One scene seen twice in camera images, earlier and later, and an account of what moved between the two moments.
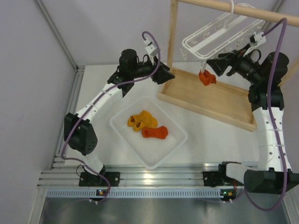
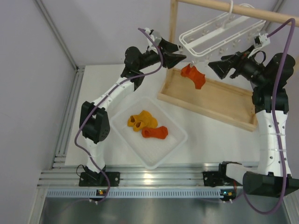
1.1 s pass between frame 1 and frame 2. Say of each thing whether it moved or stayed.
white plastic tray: stayed
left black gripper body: moved
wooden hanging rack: stayed
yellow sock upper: stayed
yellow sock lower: stayed
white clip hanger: moved
